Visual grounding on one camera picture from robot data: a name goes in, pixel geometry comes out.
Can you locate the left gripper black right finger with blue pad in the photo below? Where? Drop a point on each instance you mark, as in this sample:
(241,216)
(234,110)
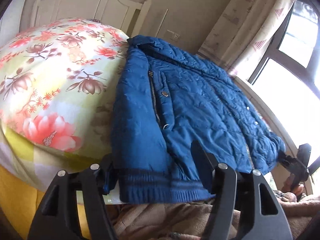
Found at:
(261,215)

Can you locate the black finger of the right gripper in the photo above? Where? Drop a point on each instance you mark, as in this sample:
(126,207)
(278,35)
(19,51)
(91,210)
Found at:
(303,154)
(294,166)

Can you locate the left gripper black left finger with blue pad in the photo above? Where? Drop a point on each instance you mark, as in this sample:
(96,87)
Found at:
(57,215)

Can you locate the blue quilted puffer jacket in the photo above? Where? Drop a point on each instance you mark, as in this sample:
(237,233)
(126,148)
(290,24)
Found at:
(167,98)

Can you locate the person right hand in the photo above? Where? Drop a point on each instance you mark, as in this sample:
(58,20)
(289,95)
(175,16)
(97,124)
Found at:
(288,186)

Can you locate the yellow bed sheet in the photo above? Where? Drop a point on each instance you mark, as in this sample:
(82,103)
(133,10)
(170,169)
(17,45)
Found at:
(19,202)

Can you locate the beige fleece garment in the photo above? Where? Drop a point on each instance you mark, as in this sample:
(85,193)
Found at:
(188,220)

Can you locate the floral yellow pink duvet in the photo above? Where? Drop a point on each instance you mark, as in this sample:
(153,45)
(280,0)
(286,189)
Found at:
(58,86)

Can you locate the patterned beige curtain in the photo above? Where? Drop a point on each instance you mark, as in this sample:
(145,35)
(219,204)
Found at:
(241,35)

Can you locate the white wooden headboard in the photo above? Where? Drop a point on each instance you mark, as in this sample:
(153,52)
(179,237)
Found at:
(125,15)

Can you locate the window frame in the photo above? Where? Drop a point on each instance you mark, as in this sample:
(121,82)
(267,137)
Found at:
(295,46)

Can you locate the wall power socket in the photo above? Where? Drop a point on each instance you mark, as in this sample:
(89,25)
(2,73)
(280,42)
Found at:
(172,35)

